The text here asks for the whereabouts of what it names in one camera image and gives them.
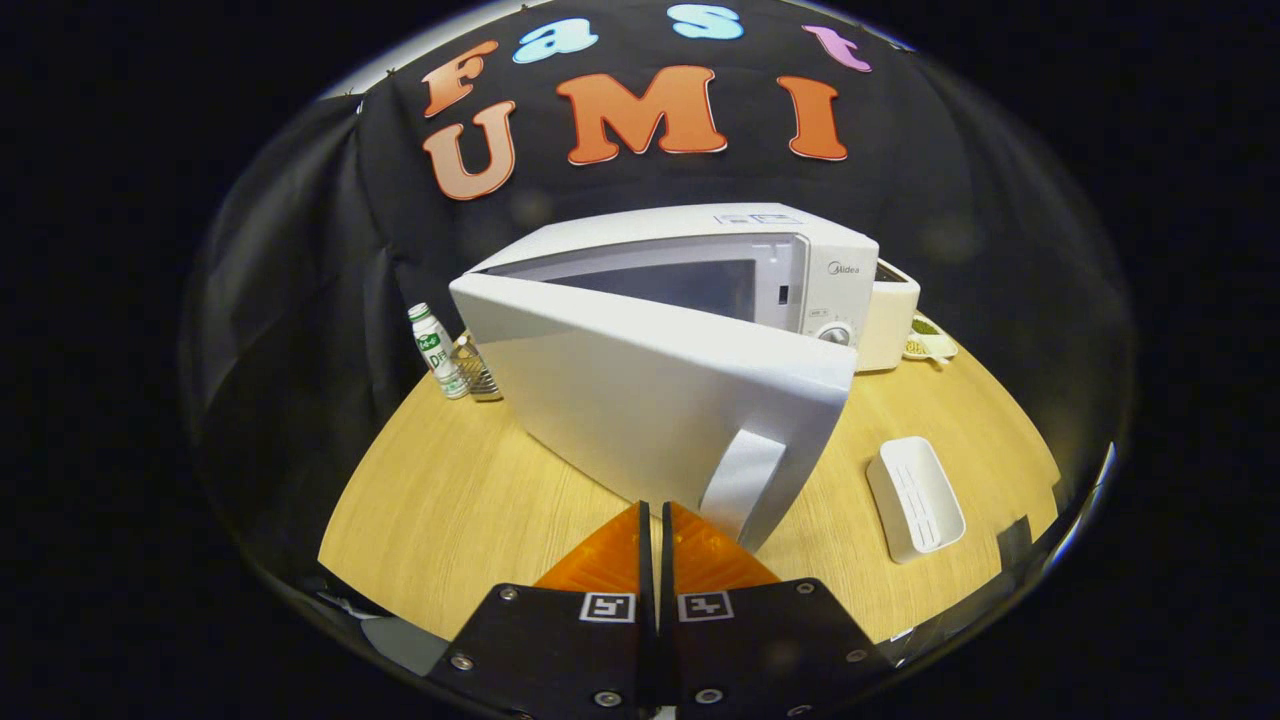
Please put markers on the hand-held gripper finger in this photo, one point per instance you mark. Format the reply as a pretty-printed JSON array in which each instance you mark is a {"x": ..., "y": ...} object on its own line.
[
  {"x": 645, "y": 560},
  {"x": 667, "y": 560}
]

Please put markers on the white microwave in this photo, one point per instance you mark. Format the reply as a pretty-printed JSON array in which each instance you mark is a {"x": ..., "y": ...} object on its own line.
[{"x": 640, "y": 390}]

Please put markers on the white rectangular dish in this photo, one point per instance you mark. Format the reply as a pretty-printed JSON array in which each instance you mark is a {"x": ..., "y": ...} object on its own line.
[{"x": 915, "y": 500}]

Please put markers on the white bottle green label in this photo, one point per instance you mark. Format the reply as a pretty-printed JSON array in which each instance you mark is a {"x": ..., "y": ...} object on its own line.
[{"x": 438, "y": 355}]

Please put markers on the white toaster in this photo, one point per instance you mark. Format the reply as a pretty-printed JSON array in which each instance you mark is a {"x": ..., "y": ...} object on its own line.
[{"x": 892, "y": 320}]

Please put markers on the small divided condiment dish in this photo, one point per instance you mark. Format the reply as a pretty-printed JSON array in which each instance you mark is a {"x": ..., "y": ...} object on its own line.
[{"x": 932, "y": 345}]

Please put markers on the black backdrop cloth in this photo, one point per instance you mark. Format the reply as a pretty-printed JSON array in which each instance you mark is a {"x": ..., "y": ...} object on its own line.
[{"x": 300, "y": 300}]

